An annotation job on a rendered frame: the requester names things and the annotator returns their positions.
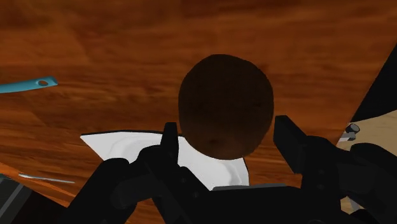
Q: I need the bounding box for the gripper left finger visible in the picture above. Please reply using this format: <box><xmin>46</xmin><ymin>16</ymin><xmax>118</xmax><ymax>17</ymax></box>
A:
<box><xmin>59</xmin><ymin>122</ymin><xmax>218</xmax><ymax>224</ymax></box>

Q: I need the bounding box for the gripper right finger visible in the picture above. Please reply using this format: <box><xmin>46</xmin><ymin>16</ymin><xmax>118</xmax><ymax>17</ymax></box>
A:
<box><xmin>273</xmin><ymin>115</ymin><xmax>397</xmax><ymax>224</ymax></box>

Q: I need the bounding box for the white square plate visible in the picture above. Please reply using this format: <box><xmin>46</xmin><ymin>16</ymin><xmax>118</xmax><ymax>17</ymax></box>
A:
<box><xmin>80</xmin><ymin>130</ymin><xmax>250</xmax><ymax>192</ymax></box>

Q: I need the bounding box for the brown round potato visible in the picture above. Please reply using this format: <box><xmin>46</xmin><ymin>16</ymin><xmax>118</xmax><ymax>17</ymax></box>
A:
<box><xmin>178</xmin><ymin>53</ymin><xmax>274</xmax><ymax>160</ymax></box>

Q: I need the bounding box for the teal utensil handle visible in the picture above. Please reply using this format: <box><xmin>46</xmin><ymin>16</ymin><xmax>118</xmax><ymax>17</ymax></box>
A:
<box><xmin>0</xmin><ymin>76</ymin><xmax>59</xmax><ymax>94</ymax></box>

